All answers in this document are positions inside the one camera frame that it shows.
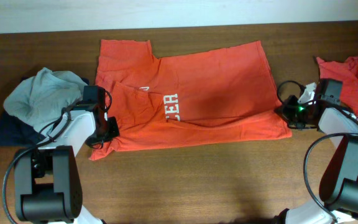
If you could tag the orange soccer t-shirt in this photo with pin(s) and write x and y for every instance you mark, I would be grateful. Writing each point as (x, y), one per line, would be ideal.
(223, 95)

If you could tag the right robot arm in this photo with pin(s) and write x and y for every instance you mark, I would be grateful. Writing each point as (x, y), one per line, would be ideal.
(337, 201)

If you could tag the dark navy folded garment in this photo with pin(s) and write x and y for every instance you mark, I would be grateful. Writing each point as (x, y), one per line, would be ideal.
(15, 132)

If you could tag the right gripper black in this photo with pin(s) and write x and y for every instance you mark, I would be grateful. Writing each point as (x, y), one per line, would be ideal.
(284, 111)

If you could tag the light grey folded shirt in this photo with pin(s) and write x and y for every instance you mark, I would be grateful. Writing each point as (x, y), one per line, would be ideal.
(39, 100)

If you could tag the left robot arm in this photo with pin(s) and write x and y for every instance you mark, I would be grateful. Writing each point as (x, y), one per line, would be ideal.
(46, 180)

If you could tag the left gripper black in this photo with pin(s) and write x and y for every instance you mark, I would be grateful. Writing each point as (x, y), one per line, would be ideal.
(113, 132)

